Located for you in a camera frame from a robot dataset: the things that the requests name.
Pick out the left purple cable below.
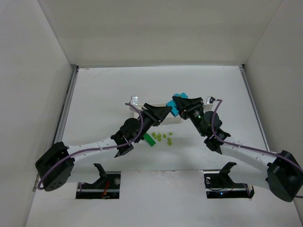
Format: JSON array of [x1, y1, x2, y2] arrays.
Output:
[[37, 102, 144, 191]]

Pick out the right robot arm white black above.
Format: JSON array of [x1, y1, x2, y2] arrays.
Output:
[[172, 96, 303, 202]]

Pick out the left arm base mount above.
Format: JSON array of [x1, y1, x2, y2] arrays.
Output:
[[75, 163, 121, 200]]

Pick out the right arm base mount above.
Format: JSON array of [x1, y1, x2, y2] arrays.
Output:
[[204, 162, 255, 199]]

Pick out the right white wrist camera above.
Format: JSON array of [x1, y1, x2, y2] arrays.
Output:
[[206, 96, 216, 104]]

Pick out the green lego brick stack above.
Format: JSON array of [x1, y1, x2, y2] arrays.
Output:
[[143, 133, 156, 147]]

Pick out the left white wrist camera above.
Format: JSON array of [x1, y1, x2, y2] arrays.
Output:
[[127, 96, 139, 105]]

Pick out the teal lego brick stack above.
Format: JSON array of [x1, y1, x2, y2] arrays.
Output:
[[166, 93, 188, 117]]

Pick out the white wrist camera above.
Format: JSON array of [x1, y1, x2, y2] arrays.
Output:
[[206, 96, 216, 104], [127, 96, 139, 105]]

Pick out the white three-compartment tray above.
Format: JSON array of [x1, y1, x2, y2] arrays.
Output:
[[129, 103, 214, 125]]

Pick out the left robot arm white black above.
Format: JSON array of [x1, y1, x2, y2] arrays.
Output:
[[35, 103, 172, 192]]

